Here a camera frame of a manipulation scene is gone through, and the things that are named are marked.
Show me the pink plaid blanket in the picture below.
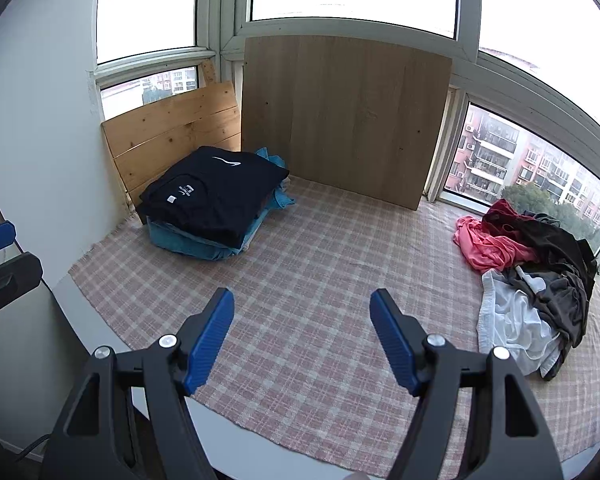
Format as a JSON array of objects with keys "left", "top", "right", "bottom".
[{"left": 70, "top": 178, "right": 600, "bottom": 477}]

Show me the black cable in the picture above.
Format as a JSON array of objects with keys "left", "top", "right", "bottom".
[{"left": 14, "top": 431, "right": 52, "bottom": 463}]

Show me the navy blue garment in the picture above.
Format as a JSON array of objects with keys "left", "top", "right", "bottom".
[{"left": 138, "top": 146, "right": 289, "bottom": 249}]

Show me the black grey garment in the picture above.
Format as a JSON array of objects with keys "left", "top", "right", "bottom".
[{"left": 504, "top": 217, "right": 597, "bottom": 382}]

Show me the pink garment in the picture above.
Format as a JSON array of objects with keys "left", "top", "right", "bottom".
[{"left": 453, "top": 216, "right": 538, "bottom": 274}]

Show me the large wood grain board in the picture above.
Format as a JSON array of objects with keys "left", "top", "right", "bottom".
[{"left": 242, "top": 36, "right": 452, "bottom": 209}]

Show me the pine plank board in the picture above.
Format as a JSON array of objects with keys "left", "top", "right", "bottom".
[{"left": 102, "top": 60, "right": 242, "bottom": 206}]

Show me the light blue garment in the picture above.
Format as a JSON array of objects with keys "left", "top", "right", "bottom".
[{"left": 137, "top": 146, "right": 294, "bottom": 261}]

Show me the white garment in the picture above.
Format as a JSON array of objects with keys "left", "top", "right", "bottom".
[{"left": 477, "top": 269, "right": 560, "bottom": 379}]

